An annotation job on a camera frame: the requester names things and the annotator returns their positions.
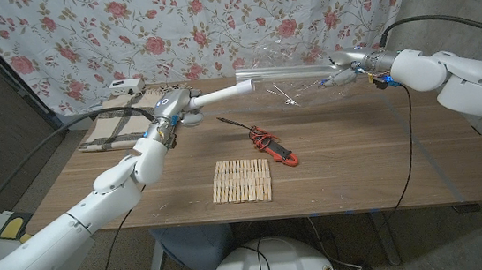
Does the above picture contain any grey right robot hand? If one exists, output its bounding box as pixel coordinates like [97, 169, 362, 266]
[315, 43, 401, 90]

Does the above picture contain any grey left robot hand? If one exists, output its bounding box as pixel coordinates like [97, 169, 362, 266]
[150, 86, 206, 131]

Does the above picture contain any clear plastic bag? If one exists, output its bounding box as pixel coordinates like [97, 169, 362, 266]
[231, 29, 376, 115]

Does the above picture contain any long clear plastic tube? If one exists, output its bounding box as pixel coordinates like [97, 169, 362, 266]
[234, 57, 351, 86]

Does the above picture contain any beige plaid fringed cloth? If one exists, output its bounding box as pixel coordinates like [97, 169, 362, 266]
[72, 83, 194, 154]

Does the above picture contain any floral rose backdrop cloth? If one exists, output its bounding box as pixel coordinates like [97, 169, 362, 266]
[0, 0, 427, 123]

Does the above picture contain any grey tape strip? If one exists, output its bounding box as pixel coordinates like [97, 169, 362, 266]
[380, 87, 465, 210]
[202, 106, 247, 116]

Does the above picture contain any white power strip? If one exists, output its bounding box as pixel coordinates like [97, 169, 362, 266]
[106, 76, 147, 98]

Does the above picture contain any black test probe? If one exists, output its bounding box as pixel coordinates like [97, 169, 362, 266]
[215, 114, 253, 134]

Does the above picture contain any wooden clothespin row mat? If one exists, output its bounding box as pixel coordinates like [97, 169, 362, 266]
[208, 155, 275, 207]

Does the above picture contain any red clamp meter with leads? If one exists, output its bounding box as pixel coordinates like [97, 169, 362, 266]
[247, 122, 301, 172]

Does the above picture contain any blue-grey seat under table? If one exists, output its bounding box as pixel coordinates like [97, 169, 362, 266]
[148, 222, 237, 270]

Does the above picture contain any white seat leg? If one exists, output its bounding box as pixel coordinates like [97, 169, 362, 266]
[146, 239, 169, 270]

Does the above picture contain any grey table leg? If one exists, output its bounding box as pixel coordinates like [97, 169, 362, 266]
[370, 209, 402, 268]

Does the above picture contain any black table foot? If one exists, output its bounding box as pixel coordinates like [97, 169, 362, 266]
[451, 202, 482, 215]

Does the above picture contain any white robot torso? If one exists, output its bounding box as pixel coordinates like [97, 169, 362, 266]
[207, 230, 338, 270]

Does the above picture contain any yellow and black floor object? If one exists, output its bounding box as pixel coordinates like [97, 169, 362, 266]
[0, 210, 38, 249]

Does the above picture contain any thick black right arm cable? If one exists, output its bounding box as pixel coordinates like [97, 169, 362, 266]
[375, 9, 482, 53]

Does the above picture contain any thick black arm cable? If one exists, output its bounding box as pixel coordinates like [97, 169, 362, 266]
[0, 102, 168, 227]
[375, 9, 482, 53]

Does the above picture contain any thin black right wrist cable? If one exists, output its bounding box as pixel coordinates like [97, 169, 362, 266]
[343, 85, 427, 266]

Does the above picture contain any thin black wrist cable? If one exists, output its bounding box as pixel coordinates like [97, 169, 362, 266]
[87, 186, 155, 270]
[343, 85, 427, 266]

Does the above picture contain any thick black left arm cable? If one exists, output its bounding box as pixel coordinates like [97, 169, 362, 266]
[0, 102, 168, 227]

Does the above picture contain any thin black left wrist cable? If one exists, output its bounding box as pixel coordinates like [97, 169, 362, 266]
[87, 186, 155, 270]

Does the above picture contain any black floor cable bundle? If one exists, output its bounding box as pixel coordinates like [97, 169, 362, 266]
[305, 210, 379, 270]

